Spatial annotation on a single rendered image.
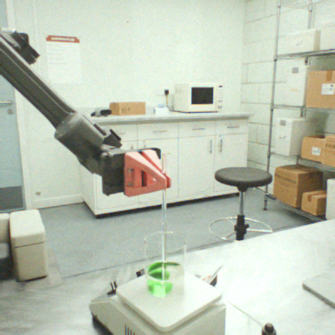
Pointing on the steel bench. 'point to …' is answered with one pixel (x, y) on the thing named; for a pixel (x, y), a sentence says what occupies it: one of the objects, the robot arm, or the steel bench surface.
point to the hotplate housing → (214, 323)
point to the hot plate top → (136, 294)
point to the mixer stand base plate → (322, 286)
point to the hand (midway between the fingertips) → (164, 182)
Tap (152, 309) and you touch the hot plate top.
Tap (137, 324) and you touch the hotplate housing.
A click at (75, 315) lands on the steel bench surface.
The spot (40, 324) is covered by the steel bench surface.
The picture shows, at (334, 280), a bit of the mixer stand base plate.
